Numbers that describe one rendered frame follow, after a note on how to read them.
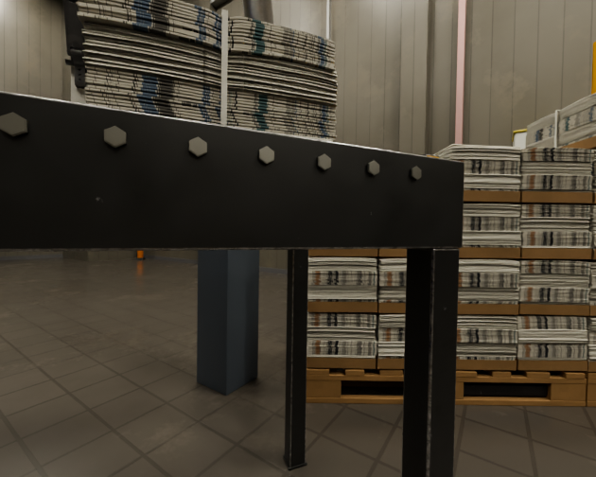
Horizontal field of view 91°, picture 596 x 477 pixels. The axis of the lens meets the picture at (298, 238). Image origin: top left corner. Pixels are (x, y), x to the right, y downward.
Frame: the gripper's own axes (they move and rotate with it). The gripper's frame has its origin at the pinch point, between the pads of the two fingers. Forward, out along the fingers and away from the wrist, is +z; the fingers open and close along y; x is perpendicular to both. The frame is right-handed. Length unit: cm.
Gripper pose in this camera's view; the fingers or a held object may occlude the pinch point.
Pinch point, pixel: (82, 91)
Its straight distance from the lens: 66.0
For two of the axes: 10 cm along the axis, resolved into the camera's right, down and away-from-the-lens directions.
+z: -0.2, 10.0, 0.2
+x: -9.2, -0.1, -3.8
